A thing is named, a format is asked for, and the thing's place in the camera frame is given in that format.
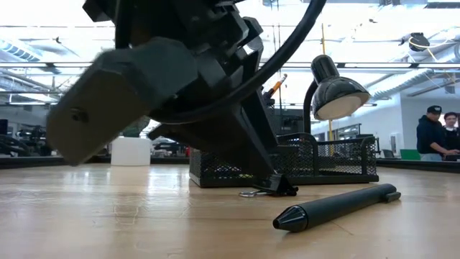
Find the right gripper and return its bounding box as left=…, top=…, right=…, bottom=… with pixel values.
left=45, top=6, right=265, bottom=167

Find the black desk lamp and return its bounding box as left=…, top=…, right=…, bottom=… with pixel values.
left=276, top=54, right=371, bottom=159

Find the green panel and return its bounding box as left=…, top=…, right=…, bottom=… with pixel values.
left=400, top=149, right=422, bottom=161

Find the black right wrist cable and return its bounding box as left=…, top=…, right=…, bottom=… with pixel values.
left=149, top=0, right=328, bottom=125

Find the black aluminium table frame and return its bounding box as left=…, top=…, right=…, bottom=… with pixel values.
left=0, top=155, right=460, bottom=174

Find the black monitor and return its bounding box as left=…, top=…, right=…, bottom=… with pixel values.
left=275, top=109, right=306, bottom=137

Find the black hanging cable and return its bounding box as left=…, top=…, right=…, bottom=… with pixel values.
left=271, top=24, right=283, bottom=109

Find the green plant in white pot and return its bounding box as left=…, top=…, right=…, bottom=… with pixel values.
left=110, top=115, right=152, bottom=167

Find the person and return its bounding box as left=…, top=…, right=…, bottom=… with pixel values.
left=415, top=104, right=460, bottom=162
left=442, top=112, right=460, bottom=152

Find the black binder clip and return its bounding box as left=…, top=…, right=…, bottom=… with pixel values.
left=238, top=173, right=300, bottom=199

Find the orange pencil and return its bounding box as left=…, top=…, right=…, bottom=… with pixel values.
left=267, top=73, right=289, bottom=97

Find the black mesh desk organizer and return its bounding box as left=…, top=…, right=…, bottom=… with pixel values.
left=188, top=132, right=380, bottom=188

